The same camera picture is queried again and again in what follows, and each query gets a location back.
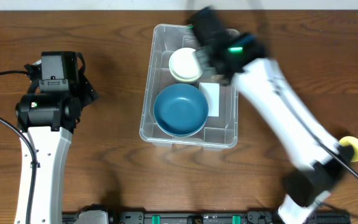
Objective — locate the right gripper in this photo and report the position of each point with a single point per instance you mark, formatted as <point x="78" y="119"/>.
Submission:
<point x="204" y="59"/>

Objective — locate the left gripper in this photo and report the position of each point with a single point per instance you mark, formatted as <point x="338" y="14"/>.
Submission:
<point x="87" y="90"/>

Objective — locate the white small bowl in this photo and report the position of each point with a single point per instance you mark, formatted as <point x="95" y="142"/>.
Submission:
<point x="183" y="63"/>

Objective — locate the yellow small bowl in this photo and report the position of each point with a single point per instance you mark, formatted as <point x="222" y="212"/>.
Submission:
<point x="185" y="80"/>

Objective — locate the dark blue bowl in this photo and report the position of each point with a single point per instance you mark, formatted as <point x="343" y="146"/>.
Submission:
<point x="181" y="110"/>

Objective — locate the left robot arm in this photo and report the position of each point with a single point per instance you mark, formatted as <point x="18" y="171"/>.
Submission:
<point x="47" y="116"/>

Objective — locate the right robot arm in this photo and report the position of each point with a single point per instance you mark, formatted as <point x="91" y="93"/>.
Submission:
<point x="243" y="62"/>

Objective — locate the white label in bin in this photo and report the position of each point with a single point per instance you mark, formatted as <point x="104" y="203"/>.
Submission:
<point x="211" y="99"/>

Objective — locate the clear plastic storage bin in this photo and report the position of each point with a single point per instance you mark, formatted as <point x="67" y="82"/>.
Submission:
<point x="221" y="129"/>

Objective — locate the yellow cup near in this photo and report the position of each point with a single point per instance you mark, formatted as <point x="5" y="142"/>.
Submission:
<point x="353" y="142"/>

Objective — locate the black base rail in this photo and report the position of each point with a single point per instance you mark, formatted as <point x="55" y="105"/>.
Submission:
<point x="99" y="214"/>

